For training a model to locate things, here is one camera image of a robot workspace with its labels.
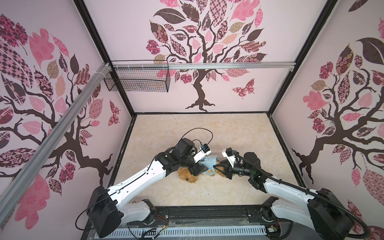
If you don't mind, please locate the light blue bear hoodie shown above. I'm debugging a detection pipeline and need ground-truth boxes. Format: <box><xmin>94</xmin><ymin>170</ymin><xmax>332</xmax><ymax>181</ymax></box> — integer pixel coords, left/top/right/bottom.
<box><xmin>200</xmin><ymin>155</ymin><xmax>219</xmax><ymax>176</ymax></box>

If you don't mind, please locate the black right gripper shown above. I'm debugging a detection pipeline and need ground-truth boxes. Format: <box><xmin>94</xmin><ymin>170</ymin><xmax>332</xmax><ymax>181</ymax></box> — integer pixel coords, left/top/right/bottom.
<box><xmin>213</xmin><ymin>159</ymin><xmax>253</xmax><ymax>180</ymax></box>

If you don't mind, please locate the thin black cable left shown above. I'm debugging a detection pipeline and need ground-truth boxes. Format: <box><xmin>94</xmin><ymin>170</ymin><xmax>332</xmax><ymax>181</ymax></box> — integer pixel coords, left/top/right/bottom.
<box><xmin>179</xmin><ymin>127</ymin><xmax>214</xmax><ymax>148</ymax></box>

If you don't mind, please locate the black corrugated cable right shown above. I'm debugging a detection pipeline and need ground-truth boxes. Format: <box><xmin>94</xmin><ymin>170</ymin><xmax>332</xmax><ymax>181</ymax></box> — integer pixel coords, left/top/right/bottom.
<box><xmin>232</xmin><ymin>149</ymin><xmax>370</xmax><ymax>239</ymax></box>

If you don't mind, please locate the black wire basket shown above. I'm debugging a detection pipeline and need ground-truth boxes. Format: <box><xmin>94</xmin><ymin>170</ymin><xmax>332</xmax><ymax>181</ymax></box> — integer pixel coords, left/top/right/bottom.
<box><xmin>104</xmin><ymin>60</ymin><xmax>171</xmax><ymax>93</ymax></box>

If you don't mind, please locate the aluminium rail wall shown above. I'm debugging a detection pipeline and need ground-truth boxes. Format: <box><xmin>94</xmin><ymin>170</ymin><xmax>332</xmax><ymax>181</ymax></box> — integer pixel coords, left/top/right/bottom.
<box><xmin>1</xmin><ymin>63</ymin><xmax>111</xmax><ymax>224</ymax></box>
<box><xmin>112</xmin><ymin>60</ymin><xmax>296</xmax><ymax>70</ymax></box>

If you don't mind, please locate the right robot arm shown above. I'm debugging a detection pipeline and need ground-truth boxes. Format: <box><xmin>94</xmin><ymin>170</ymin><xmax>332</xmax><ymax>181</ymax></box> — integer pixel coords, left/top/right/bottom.
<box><xmin>214</xmin><ymin>149</ymin><xmax>354</xmax><ymax>240</ymax></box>

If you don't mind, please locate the brown teddy bear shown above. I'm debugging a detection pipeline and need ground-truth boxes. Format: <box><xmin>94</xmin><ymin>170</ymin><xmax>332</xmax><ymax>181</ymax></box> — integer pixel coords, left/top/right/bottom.
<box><xmin>177</xmin><ymin>168</ymin><xmax>227</xmax><ymax>184</ymax></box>

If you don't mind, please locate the white slotted cable duct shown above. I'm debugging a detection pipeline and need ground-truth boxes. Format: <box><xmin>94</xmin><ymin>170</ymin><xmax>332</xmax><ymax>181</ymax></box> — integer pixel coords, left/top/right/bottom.
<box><xmin>104</xmin><ymin>226</ymin><xmax>267</xmax><ymax>240</ymax></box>

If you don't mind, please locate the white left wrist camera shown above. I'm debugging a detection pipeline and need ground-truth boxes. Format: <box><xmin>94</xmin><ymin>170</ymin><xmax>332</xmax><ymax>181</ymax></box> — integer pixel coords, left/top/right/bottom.
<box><xmin>194</xmin><ymin>144</ymin><xmax>212</xmax><ymax>163</ymax></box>

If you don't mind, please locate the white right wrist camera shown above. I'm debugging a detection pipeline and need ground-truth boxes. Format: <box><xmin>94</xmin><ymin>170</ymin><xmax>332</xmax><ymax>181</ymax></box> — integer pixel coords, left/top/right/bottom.
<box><xmin>222</xmin><ymin>148</ymin><xmax>237</xmax><ymax>168</ymax></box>

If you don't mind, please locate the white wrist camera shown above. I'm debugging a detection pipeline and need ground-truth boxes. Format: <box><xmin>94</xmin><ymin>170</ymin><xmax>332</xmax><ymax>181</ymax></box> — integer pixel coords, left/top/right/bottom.
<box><xmin>222</xmin><ymin>148</ymin><xmax>237</xmax><ymax>168</ymax></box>
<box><xmin>194</xmin><ymin>144</ymin><xmax>212</xmax><ymax>163</ymax></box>

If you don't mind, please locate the aluminium rail left wall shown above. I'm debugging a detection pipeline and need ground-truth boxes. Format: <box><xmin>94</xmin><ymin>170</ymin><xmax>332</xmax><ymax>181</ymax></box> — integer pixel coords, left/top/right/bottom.
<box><xmin>1</xmin><ymin>63</ymin><xmax>111</xmax><ymax>224</ymax></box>

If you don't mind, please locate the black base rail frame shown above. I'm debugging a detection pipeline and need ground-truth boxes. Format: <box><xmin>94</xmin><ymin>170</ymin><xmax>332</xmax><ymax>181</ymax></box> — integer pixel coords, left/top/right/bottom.
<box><xmin>81</xmin><ymin>205</ymin><xmax>297</xmax><ymax>240</ymax></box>

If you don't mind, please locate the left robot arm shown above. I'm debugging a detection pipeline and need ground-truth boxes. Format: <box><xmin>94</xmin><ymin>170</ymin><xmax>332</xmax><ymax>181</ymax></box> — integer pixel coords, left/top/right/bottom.
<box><xmin>85</xmin><ymin>138</ymin><xmax>211</xmax><ymax>238</ymax></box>

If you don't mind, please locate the aluminium rail back wall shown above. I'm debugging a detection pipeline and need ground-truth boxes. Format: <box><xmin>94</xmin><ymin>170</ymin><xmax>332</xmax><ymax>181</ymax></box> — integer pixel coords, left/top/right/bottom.
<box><xmin>112</xmin><ymin>60</ymin><xmax>296</xmax><ymax>70</ymax></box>

